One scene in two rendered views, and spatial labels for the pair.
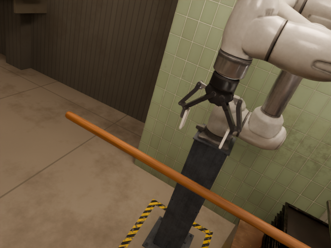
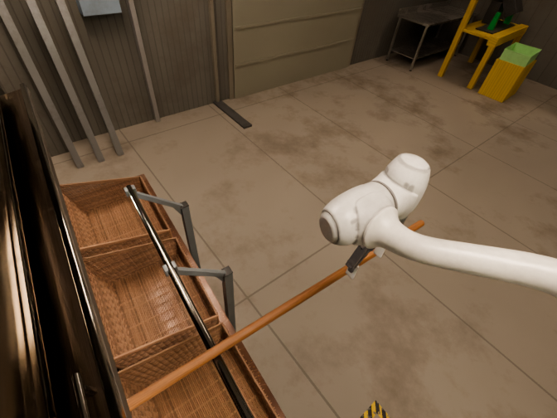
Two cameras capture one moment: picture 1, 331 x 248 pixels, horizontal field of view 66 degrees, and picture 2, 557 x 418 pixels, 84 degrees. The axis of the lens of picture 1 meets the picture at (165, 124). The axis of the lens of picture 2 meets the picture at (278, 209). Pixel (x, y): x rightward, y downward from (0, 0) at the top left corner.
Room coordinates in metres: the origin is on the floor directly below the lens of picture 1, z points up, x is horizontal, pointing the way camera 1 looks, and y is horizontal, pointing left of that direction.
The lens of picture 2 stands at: (0.75, -0.77, 2.15)
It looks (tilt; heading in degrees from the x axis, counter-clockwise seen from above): 46 degrees down; 122
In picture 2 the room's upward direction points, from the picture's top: 6 degrees clockwise
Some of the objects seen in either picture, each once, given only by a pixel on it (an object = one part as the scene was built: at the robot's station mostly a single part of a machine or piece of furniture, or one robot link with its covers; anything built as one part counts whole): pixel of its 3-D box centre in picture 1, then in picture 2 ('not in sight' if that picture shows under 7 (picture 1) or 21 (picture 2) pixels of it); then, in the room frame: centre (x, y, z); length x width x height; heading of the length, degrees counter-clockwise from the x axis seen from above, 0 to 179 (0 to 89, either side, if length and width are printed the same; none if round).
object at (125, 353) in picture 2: not in sight; (150, 294); (-0.11, -0.48, 0.72); 0.56 x 0.49 x 0.28; 160
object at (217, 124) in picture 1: (228, 114); not in sight; (1.30, -0.31, 1.17); 0.18 x 0.16 x 0.22; 70
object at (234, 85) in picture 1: (220, 89); not in sight; (0.69, -0.12, 1.49); 0.08 x 0.07 x 0.09; 74
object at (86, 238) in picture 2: not in sight; (115, 216); (-0.69, -0.28, 0.72); 0.56 x 0.49 x 0.28; 160
